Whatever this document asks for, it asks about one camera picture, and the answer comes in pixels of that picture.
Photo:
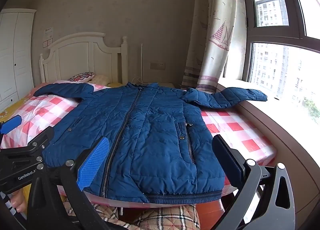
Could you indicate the person's legs in plaid pants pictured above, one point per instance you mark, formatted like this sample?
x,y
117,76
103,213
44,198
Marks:
x,y
170,217

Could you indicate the wall socket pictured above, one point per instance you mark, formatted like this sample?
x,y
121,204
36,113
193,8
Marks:
x,y
157,66

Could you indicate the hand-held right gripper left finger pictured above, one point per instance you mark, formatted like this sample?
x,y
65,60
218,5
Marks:
x,y
93,162

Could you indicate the cream pillow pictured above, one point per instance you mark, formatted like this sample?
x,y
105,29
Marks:
x,y
101,79

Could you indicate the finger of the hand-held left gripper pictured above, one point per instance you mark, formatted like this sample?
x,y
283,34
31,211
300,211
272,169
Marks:
x,y
11,122
41,138

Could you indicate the red white checkered bed sheet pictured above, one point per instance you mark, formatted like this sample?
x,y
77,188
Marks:
x,y
32,113

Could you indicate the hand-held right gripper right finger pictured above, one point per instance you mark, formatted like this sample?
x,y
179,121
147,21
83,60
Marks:
x,y
228,161

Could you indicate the sailboat print curtain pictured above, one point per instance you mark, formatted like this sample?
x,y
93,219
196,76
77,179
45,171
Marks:
x,y
215,32

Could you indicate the person's left hand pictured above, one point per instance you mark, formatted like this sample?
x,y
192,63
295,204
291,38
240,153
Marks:
x,y
19,202

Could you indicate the white wooden headboard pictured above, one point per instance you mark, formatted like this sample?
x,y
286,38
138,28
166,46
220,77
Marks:
x,y
85,55

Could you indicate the white wardrobe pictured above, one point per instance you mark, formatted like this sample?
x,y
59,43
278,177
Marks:
x,y
15,57

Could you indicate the colourful patterned pillow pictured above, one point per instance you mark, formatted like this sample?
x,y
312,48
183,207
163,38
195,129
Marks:
x,y
81,77

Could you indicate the blue quilted jacket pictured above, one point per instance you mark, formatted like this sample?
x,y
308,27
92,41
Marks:
x,y
150,132

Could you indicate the dark framed window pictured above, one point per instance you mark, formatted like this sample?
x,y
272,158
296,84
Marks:
x,y
252,30

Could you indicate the window sill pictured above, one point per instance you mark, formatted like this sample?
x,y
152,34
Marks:
x,y
287,130

